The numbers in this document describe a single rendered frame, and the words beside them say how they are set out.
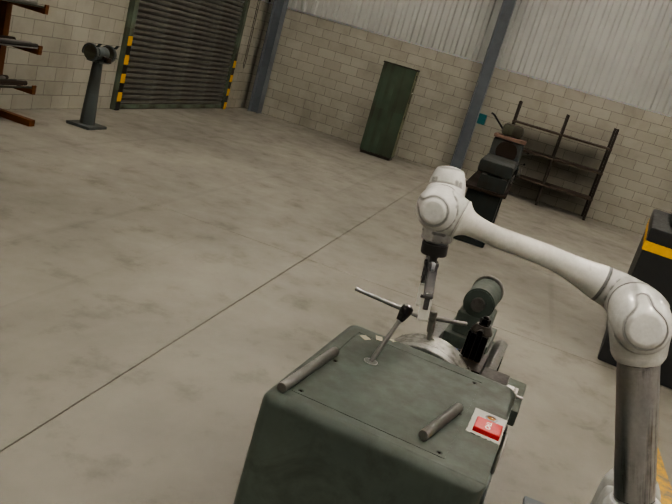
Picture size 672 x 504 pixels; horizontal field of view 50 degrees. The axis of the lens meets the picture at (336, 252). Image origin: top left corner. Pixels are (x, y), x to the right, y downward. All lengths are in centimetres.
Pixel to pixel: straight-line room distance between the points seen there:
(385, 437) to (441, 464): 12
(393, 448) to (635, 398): 70
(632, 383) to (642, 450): 17
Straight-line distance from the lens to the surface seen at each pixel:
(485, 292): 315
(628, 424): 195
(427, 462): 146
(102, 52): 1028
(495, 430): 165
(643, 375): 190
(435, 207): 177
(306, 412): 149
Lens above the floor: 195
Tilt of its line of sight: 16 degrees down
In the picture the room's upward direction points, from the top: 16 degrees clockwise
